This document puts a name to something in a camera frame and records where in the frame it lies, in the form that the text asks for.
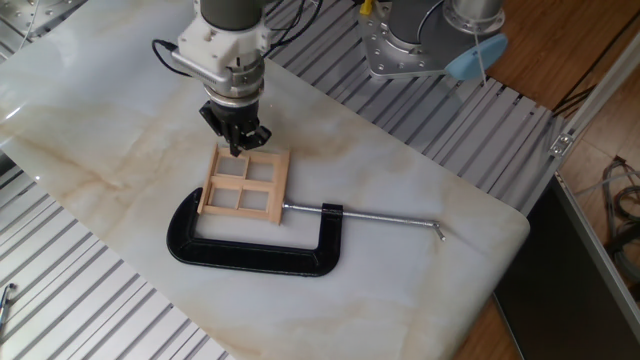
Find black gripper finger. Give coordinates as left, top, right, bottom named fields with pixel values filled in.
left=237, top=124, right=273, bottom=152
left=198, top=101, right=242, bottom=158

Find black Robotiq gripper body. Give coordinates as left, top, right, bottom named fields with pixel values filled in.
left=204, top=98, right=263, bottom=137

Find white wrist adapter box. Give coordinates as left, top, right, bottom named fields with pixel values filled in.
left=171, top=14, right=274, bottom=91

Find black C-clamp with steel screw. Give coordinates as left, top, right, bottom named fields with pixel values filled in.
left=166, top=187, right=447, bottom=278

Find white marble slab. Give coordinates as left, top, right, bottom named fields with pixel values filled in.
left=0, top=0, right=531, bottom=360

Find silver plate with holes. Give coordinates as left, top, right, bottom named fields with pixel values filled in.
left=0, top=0, right=86, bottom=37

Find black panel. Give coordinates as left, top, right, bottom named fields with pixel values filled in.
left=492, top=174, right=640, bottom=360

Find miniature wooden window frame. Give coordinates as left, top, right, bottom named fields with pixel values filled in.
left=196, top=143, right=292, bottom=226

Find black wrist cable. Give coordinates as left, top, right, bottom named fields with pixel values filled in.
left=151, top=38, right=194, bottom=79

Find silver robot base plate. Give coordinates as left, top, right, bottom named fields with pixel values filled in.
left=358, top=2, right=454, bottom=79

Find thin white cable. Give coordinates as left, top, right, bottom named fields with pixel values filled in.
left=18, top=0, right=42, bottom=51

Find white cable tie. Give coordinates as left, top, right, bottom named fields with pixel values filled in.
left=472, top=29, right=488, bottom=84

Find silver corner bracket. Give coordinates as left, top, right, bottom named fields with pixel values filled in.
left=548, top=132, right=575, bottom=159

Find black floor cables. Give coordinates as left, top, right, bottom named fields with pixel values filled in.
left=551, top=83, right=597, bottom=117

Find aluminium frame profile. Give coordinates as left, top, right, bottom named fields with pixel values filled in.
left=519, top=29, right=640, bottom=216
left=552, top=172, right=640, bottom=321

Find grey cable bundle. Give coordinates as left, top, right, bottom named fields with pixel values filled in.
left=574, top=154, right=640, bottom=284

